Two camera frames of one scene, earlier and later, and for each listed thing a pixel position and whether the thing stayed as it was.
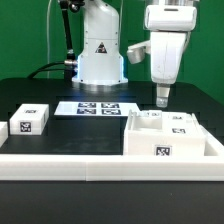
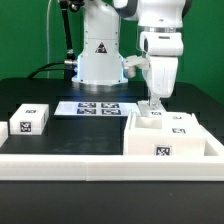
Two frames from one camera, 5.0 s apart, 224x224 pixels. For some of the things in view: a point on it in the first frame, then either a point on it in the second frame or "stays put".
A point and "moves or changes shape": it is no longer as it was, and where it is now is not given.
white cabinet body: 157,133 stays put
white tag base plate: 95,108 stays put
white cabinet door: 150,114 moves or changes shape
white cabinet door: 181,125 stays put
